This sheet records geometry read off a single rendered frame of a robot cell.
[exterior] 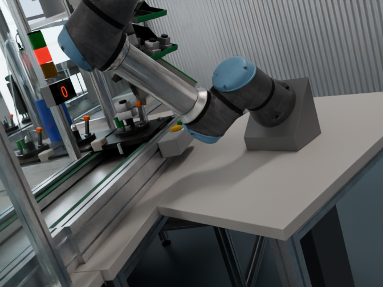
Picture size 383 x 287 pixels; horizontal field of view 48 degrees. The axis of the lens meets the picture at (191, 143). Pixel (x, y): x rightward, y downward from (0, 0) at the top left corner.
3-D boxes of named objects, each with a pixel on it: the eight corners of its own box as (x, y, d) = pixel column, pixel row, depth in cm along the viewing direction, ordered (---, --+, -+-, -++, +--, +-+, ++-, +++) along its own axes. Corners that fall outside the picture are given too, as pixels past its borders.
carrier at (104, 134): (119, 132, 184) (109, 104, 181) (90, 153, 163) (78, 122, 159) (73, 142, 193) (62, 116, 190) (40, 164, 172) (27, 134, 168)
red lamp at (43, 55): (56, 59, 147) (50, 45, 146) (47, 62, 143) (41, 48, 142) (44, 63, 149) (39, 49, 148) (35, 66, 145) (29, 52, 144)
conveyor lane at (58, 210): (179, 140, 177) (171, 117, 174) (64, 265, 102) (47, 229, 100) (119, 152, 188) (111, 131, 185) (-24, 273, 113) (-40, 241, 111)
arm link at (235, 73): (279, 85, 123) (250, 61, 114) (248, 121, 126) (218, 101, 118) (259, 66, 131) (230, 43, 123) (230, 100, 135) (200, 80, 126)
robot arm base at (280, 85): (302, 83, 130) (284, 68, 124) (285, 130, 128) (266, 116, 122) (264, 82, 142) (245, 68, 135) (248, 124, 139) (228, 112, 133)
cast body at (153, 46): (161, 56, 185) (162, 40, 181) (154, 58, 181) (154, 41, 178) (146, 51, 189) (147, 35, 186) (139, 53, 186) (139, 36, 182)
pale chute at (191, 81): (194, 89, 206) (197, 82, 203) (180, 98, 195) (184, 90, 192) (147, 58, 211) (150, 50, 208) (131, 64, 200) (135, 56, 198)
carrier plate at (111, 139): (172, 119, 174) (171, 114, 174) (150, 140, 153) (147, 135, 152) (122, 131, 183) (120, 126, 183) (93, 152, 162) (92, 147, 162)
